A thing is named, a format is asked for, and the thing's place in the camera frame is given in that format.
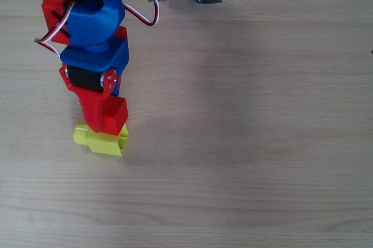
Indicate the blue gripper, black motor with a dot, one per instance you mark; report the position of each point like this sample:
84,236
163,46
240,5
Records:
84,78

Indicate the red cube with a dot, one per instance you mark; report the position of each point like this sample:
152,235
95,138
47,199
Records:
116,117

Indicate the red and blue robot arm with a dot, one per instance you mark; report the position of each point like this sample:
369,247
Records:
93,18

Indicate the yellow block with round knob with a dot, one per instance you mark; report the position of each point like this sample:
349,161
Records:
105,144

